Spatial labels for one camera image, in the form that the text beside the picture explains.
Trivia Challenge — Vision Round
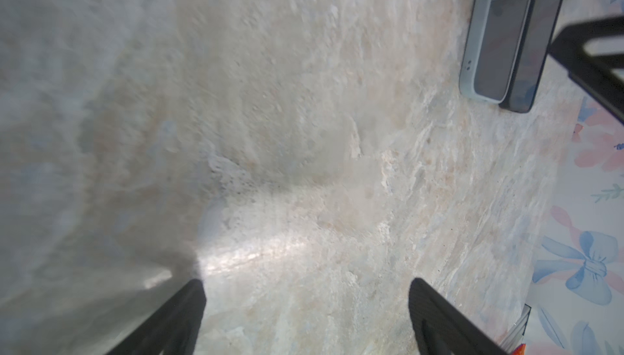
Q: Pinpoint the red snack packet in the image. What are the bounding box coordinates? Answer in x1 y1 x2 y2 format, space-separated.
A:
511 344 526 355

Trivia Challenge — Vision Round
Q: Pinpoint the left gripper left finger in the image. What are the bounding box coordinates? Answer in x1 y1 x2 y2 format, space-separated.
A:
108 279 206 355

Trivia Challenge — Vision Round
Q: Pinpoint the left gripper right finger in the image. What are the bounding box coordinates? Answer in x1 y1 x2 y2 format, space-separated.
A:
408 278 505 354

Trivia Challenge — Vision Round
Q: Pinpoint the black phone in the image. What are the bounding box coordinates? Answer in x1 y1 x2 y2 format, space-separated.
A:
499 0 563 114
472 0 542 102

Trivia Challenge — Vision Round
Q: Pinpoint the light blue phone case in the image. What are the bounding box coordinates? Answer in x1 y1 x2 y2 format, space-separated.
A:
458 0 542 105

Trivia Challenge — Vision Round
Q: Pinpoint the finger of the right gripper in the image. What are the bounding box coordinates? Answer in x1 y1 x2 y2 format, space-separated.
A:
548 16 623 122

